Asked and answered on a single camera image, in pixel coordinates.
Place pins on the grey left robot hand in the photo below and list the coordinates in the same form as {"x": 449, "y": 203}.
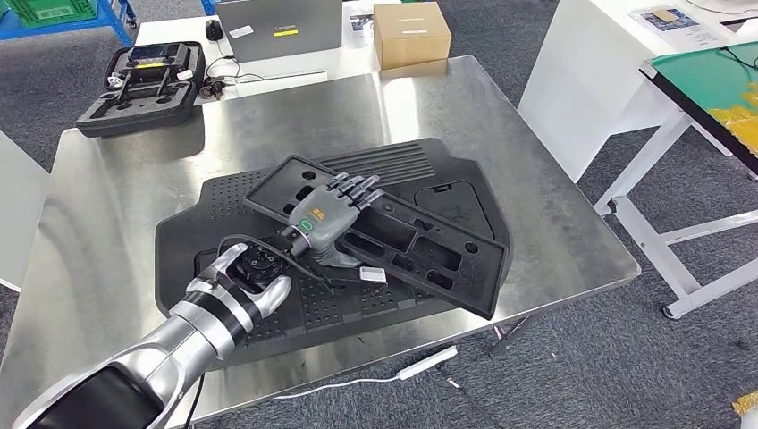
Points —
{"x": 323, "y": 216}

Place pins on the black plastic plate bracket part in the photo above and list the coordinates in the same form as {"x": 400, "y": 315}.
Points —
{"x": 468, "y": 278}

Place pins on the stainless steel workbench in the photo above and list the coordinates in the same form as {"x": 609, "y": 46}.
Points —
{"x": 118, "y": 195}

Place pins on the large black plastic cover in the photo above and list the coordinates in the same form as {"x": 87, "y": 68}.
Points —
{"x": 195, "y": 254}

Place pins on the white power strip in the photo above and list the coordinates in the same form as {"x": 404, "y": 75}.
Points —
{"x": 427, "y": 363}

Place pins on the grey laptop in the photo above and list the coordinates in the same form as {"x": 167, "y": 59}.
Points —
{"x": 278, "y": 29}

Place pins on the printed brochure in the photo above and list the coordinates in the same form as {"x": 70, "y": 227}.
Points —
{"x": 360, "y": 26}

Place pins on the brown cardboard box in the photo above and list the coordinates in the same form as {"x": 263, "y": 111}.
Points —
{"x": 411, "y": 35}

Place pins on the black foam case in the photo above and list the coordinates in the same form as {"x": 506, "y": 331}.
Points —
{"x": 136, "y": 115}

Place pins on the black computer mouse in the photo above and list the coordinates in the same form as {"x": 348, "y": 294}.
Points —
{"x": 214, "y": 29}

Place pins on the black remote controller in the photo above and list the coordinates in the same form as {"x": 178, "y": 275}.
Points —
{"x": 157, "y": 54}

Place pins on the blue metal cart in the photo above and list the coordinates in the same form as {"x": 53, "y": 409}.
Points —
{"x": 112, "y": 18}

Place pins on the white desk side panel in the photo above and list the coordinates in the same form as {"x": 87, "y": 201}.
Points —
{"x": 18, "y": 207}

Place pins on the green plastic crate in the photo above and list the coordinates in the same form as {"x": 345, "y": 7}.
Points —
{"x": 53, "y": 10}

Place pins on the green top table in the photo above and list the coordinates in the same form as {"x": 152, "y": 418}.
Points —
{"x": 699, "y": 77}

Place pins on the printed paper sheet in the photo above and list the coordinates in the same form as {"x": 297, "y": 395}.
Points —
{"x": 681, "y": 26}

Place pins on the yellow tape patch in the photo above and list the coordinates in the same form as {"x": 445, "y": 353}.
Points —
{"x": 743, "y": 121}

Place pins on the person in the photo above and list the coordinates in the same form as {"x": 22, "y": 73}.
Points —
{"x": 751, "y": 421}

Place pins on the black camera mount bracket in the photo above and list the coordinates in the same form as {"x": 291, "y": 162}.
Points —
{"x": 337, "y": 277}

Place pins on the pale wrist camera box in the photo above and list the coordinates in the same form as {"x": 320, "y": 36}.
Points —
{"x": 373, "y": 274}

